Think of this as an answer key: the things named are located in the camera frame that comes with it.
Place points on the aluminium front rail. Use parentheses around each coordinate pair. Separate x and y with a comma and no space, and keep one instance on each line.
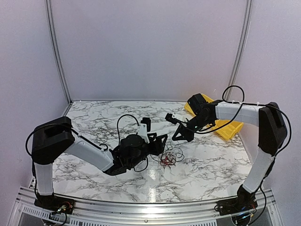
(102,213)

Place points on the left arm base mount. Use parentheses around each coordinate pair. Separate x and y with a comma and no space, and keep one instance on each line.
(57,205)

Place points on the left aluminium corner post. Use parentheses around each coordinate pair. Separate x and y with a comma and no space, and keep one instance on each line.
(55,48)

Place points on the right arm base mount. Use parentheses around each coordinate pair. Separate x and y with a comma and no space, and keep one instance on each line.
(241,215)

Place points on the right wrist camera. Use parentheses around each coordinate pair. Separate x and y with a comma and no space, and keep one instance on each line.
(174,118)

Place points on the yellow three-compartment bin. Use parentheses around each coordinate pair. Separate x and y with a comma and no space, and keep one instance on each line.
(227,132)

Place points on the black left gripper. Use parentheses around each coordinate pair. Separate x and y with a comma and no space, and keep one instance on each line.
(157,145)

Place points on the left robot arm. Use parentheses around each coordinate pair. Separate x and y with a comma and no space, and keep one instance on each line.
(50,140)

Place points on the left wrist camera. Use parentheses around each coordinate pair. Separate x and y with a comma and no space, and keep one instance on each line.
(143,129)

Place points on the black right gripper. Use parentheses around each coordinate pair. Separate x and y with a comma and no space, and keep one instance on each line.
(186,135)

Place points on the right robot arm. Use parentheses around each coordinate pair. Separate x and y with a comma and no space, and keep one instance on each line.
(272,131)

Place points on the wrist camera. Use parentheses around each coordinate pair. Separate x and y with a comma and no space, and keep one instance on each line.
(174,118)
(143,129)

